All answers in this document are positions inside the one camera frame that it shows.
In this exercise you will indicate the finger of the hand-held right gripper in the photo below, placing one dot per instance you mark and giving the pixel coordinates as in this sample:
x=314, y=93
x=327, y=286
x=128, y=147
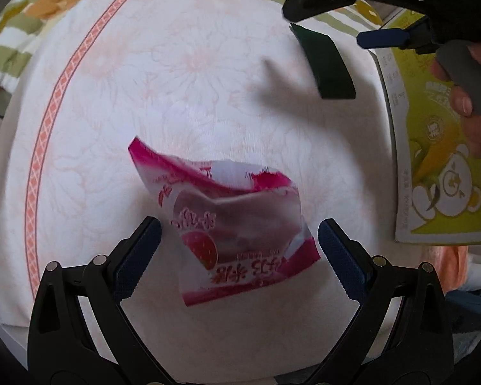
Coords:
x=384, y=39
x=312, y=2

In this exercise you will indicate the white printed cloth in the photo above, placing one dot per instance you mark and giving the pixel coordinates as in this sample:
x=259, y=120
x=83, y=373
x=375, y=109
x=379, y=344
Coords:
x=184, y=68

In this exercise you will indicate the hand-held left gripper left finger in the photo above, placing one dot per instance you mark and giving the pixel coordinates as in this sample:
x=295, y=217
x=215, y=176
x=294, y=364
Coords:
x=140, y=256

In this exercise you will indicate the pink snack packet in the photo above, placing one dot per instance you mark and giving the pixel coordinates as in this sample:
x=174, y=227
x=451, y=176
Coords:
x=232, y=224

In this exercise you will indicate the person's right hand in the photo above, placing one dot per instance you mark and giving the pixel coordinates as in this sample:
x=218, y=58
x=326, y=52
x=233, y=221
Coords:
x=479, y=136

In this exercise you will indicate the green cardboard box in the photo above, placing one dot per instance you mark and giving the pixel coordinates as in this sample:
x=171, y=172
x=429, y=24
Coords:
x=433, y=168

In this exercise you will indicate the dark green snack packet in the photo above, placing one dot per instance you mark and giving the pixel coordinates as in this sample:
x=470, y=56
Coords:
x=324, y=60

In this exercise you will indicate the striped floral blanket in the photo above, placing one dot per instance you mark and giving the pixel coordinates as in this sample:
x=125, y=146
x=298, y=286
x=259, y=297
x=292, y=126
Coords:
x=16, y=28

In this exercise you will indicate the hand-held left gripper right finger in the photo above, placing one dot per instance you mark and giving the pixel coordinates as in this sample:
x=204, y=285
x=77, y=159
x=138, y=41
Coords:
x=340, y=256

